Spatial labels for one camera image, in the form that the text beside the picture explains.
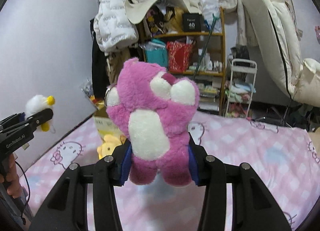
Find white fluffy bird plush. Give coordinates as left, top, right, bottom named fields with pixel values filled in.
left=25, top=95, right=56, bottom=133

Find yellow dog plush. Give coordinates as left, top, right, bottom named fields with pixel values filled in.
left=97, top=134, right=126, bottom=159

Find pink bear plush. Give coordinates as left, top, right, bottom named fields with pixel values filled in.
left=105, top=58, right=200, bottom=187

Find person left hand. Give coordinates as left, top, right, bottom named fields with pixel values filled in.
left=1, top=154, right=22, bottom=198

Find pink Hello Kitty bedsheet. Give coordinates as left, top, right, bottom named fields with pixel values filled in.
left=20, top=112, right=319, bottom=230

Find snack bags on floor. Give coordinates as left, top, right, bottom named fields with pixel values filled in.
left=80, top=79, right=104, bottom=110

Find cardboard box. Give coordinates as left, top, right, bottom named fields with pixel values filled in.
left=93, top=107, right=126, bottom=144

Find beige coat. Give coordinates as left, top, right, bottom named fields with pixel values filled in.
left=106, top=48, right=131, bottom=84

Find stack of books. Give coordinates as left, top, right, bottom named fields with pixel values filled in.
left=195, top=75, right=222, bottom=114

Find white rolling cart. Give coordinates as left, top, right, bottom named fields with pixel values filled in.
left=224, top=59, right=258, bottom=118

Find white puffer jacket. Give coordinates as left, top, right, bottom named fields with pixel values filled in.
left=93, top=0, right=139, bottom=56

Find teal bag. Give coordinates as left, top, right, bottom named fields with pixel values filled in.
left=139, top=38, right=169, bottom=68

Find cream hat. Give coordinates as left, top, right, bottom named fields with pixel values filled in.
left=124, top=0, right=201, bottom=24

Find red patterned gift bag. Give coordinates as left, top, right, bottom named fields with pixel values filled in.
left=167, top=41, right=193, bottom=73

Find wooden bookshelf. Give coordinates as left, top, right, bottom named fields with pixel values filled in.
left=140, top=9, right=226, bottom=115

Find black box with 40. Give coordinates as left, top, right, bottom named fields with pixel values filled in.
left=182, top=13, right=201, bottom=32

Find cream mattress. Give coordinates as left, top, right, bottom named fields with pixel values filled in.
left=242, top=0, right=319, bottom=107

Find green pole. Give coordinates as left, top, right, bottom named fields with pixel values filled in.
left=192, top=14, right=220, bottom=80

